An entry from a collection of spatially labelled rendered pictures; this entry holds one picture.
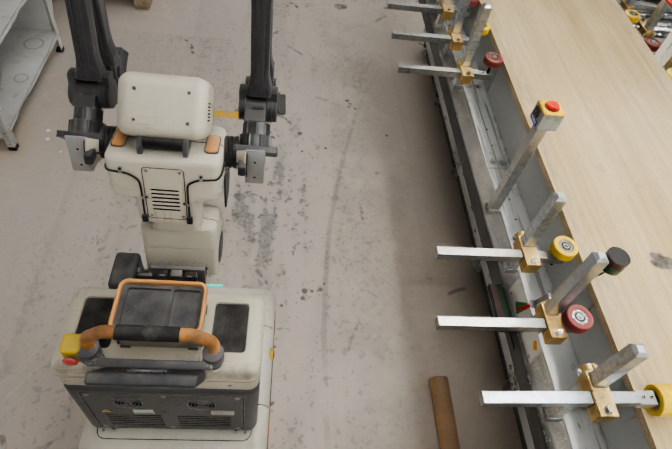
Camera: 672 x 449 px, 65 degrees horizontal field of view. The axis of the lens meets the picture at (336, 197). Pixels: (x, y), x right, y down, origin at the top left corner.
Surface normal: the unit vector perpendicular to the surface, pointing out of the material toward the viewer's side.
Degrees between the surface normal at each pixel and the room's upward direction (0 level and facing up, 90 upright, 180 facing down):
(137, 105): 48
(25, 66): 0
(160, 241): 82
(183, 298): 0
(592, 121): 0
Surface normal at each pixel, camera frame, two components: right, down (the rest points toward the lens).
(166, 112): 0.11, 0.15
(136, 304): 0.13, -0.63
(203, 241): 0.04, 0.68
